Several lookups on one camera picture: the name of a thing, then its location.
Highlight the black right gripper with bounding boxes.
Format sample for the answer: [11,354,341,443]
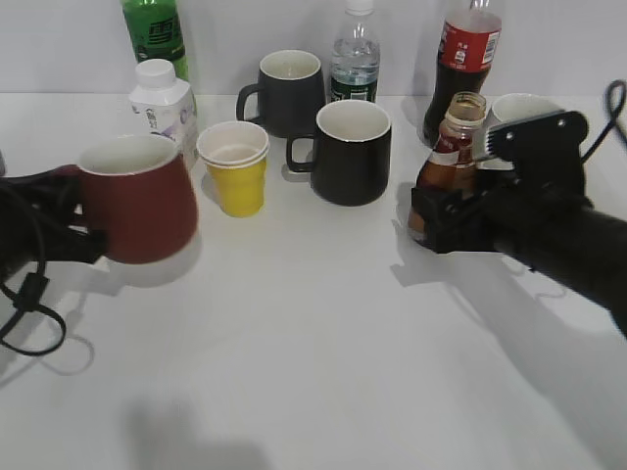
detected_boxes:
[411,111,626,332]

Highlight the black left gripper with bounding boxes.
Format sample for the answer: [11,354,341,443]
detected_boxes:
[1,165,108,282]

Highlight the brown coffee drink bottle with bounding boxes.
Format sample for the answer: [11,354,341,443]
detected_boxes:
[408,91,486,245]

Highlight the dark red ceramic mug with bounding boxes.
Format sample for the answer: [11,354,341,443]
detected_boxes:
[52,134,198,264]

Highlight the yellow paper cup stack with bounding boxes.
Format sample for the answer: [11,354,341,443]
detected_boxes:
[196,120,269,218]

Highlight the black ceramic mug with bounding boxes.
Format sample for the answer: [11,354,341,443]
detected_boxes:
[285,100,392,207]

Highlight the white ceramic mug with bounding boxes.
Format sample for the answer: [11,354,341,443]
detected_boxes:
[473,93,562,171]

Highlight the white yogurt drink carton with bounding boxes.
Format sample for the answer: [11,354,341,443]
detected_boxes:
[128,59,198,171]

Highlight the clear water bottle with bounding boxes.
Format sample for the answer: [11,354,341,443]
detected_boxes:
[329,0,380,102]

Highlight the cola bottle red label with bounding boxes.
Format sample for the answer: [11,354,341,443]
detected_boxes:
[422,1,502,147]

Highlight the dark grey ceramic mug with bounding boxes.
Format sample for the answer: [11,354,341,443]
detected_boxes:
[236,50,326,138]

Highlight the green soda bottle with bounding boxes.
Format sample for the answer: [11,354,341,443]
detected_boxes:
[121,0,189,81]

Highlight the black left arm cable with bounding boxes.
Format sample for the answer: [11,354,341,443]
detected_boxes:
[0,195,68,355]

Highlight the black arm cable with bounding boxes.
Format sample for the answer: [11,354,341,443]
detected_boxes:
[0,195,68,355]
[580,79,627,165]

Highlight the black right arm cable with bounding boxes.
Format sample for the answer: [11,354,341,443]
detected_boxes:
[580,79,627,165]

